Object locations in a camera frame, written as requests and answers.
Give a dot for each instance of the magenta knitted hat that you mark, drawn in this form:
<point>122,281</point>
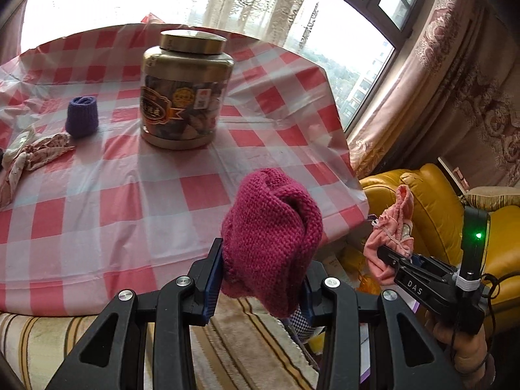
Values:
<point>272,235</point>

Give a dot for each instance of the orange soft pouch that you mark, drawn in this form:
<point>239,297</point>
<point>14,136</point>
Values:
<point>367,282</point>

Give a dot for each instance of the pink fabric sock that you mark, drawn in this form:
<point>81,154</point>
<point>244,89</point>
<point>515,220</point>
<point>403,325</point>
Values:
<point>386,248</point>

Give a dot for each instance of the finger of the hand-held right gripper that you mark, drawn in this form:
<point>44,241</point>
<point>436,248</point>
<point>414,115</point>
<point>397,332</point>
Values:
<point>392,258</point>

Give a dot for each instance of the yellow leather sofa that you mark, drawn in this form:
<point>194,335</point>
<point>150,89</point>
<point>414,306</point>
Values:
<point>438,211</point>

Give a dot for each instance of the white lace curtain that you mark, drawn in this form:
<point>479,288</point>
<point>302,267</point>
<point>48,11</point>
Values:
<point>264,4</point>

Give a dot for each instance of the person's right hand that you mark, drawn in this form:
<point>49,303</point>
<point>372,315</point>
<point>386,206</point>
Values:
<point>463,357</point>

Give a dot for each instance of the gold lidded snack jar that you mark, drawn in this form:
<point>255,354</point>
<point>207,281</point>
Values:
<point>183,89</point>

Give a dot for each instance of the dark window frame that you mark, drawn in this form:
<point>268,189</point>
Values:
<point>386,28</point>

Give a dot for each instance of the pink embroidered curtain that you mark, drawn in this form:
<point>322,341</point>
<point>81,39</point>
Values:
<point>459,81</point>
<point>10,16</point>

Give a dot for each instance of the black white checked cloth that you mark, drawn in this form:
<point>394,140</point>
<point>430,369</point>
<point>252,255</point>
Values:
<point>302,325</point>

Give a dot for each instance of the white red floral cloth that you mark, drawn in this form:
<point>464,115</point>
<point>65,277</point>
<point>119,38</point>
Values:
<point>28,158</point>

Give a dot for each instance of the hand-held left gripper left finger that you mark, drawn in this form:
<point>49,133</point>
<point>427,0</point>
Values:
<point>212,292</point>

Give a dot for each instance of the striped beige blanket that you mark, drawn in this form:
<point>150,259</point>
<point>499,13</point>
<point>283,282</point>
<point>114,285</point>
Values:
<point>40,341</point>

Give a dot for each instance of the beige sofa cushion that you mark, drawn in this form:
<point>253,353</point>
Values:
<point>493,199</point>

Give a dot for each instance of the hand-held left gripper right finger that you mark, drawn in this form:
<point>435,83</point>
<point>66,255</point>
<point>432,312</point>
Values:
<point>308,298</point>

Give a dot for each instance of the pink white checkered tablecloth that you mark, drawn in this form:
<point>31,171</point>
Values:
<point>122,195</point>

